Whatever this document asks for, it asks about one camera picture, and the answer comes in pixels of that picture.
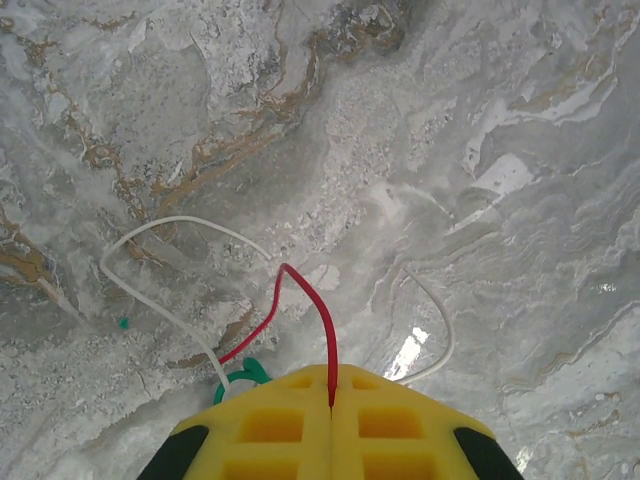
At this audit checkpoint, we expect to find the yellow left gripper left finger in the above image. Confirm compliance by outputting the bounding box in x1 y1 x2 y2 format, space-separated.
137 364 333 480

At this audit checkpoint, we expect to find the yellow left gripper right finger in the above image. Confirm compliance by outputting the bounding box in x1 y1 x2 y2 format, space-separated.
331 364 524 480

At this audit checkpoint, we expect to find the red cable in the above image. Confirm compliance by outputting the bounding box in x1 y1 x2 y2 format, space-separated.
218 262 340 410

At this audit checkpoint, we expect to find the white cable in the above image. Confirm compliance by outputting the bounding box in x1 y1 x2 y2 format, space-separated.
399 264 455 387
99 214 274 394

